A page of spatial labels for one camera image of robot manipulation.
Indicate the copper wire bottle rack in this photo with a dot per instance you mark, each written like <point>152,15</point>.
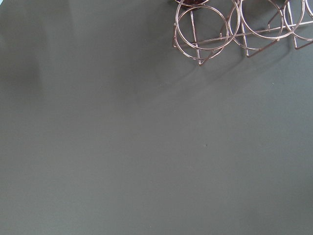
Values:
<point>236,29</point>

